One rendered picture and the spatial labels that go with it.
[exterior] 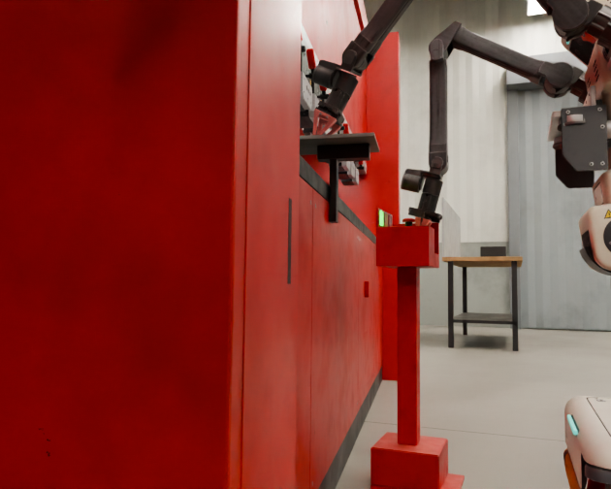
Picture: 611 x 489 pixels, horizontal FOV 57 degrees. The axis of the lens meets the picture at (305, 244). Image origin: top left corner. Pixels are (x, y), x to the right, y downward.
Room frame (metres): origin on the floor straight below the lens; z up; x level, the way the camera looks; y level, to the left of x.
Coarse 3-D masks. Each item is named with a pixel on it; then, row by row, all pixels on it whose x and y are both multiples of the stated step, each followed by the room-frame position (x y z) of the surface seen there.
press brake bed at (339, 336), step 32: (320, 224) 1.41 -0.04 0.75; (352, 224) 2.06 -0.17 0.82; (320, 256) 1.42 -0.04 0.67; (352, 256) 2.07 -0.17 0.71; (320, 288) 1.42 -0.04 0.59; (352, 288) 2.07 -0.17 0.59; (320, 320) 1.43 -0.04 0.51; (352, 320) 2.08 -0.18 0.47; (320, 352) 1.43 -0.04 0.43; (352, 352) 2.08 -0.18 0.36; (320, 384) 1.44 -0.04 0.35; (352, 384) 2.09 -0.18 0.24; (320, 416) 1.44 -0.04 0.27; (352, 416) 2.09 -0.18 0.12; (320, 448) 1.45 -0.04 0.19; (352, 448) 2.12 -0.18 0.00; (320, 480) 1.45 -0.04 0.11
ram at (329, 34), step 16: (304, 0) 1.71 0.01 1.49; (320, 0) 1.98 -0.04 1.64; (336, 0) 2.34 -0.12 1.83; (352, 0) 2.90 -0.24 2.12; (304, 16) 1.71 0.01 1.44; (320, 16) 1.99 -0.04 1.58; (336, 16) 2.35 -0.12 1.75; (352, 16) 2.90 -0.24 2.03; (320, 32) 1.99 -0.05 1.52; (336, 32) 2.35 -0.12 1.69; (352, 32) 2.91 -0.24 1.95; (320, 48) 1.99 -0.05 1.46; (336, 48) 2.35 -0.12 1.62; (352, 96) 2.92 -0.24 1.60; (352, 112) 2.93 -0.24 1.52; (352, 128) 2.93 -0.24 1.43
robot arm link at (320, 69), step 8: (344, 56) 1.50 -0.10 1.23; (352, 56) 1.49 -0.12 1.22; (320, 64) 1.57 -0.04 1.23; (328, 64) 1.56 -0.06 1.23; (336, 64) 1.54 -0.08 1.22; (344, 64) 1.51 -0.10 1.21; (352, 64) 1.50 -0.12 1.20; (320, 72) 1.56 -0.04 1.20; (328, 72) 1.55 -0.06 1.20; (352, 72) 1.52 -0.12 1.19; (360, 72) 1.57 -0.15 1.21; (312, 80) 1.59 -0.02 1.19; (320, 80) 1.57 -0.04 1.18; (328, 80) 1.55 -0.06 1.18
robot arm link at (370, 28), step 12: (396, 0) 1.44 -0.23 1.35; (408, 0) 1.44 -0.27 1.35; (384, 12) 1.46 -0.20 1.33; (396, 12) 1.45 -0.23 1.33; (372, 24) 1.48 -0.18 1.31; (384, 24) 1.46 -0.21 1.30; (360, 36) 1.49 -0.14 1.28; (372, 36) 1.48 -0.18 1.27; (384, 36) 1.49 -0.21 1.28; (348, 48) 1.51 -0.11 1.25; (360, 48) 1.49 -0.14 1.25; (372, 48) 1.50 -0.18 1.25; (360, 60) 1.50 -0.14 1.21
